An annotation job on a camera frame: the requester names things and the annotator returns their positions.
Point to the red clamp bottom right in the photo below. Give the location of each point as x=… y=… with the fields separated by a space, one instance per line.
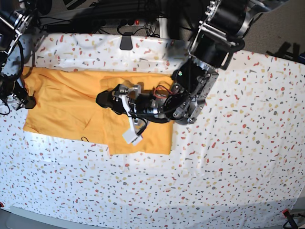
x=290 y=222

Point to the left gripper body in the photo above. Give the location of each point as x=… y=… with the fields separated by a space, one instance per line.
x=124 y=99

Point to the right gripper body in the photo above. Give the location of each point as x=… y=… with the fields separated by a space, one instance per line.
x=16 y=99

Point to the yellow T-shirt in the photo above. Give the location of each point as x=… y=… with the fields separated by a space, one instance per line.
x=66 y=107

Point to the terrazzo patterned tablecloth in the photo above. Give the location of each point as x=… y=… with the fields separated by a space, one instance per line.
x=238 y=167

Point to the white table leg post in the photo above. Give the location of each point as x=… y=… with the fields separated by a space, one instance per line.
x=163 y=28

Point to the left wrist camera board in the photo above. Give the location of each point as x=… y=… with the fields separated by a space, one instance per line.
x=131 y=137

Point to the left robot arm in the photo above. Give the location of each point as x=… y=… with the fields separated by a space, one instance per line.
x=219 y=36

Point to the black table clamp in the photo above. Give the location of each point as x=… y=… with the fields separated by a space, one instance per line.
x=126 y=41

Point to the power strip with red switch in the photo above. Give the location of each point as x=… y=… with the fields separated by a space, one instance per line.
x=118 y=22

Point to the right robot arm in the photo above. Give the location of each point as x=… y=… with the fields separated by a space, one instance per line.
x=15 y=18

